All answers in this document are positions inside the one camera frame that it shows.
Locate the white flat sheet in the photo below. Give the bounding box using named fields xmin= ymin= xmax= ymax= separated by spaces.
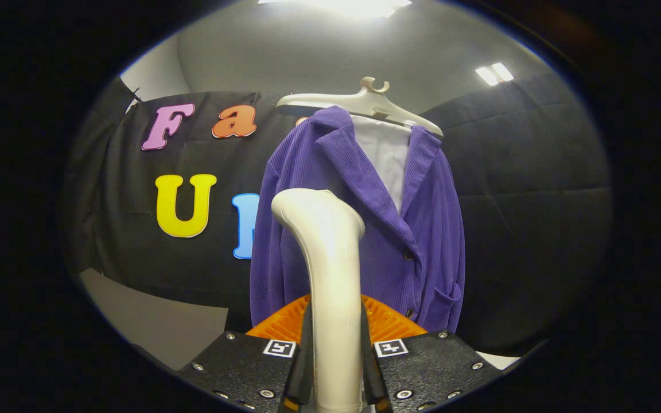
xmin=477 ymin=351 xmax=520 ymax=371

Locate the white shirt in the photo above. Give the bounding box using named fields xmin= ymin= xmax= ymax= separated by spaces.
xmin=351 ymin=115 xmax=413 ymax=214

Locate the purple corduroy jacket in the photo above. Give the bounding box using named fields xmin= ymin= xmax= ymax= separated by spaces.
xmin=249 ymin=105 xmax=466 ymax=334

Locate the grey cabinet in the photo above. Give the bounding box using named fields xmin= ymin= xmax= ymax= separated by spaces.
xmin=78 ymin=268 xmax=229 ymax=371

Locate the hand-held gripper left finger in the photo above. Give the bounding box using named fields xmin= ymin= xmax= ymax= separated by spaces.
xmin=178 ymin=294 xmax=315 ymax=412

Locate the white plastic clothes hanger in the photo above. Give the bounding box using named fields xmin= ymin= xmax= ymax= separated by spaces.
xmin=276 ymin=76 xmax=444 ymax=137

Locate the black backdrop cloth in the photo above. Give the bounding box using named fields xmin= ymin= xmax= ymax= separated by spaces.
xmin=62 ymin=72 xmax=613 ymax=353

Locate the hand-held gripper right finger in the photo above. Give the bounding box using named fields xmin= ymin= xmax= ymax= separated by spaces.
xmin=360 ymin=294 xmax=501 ymax=412

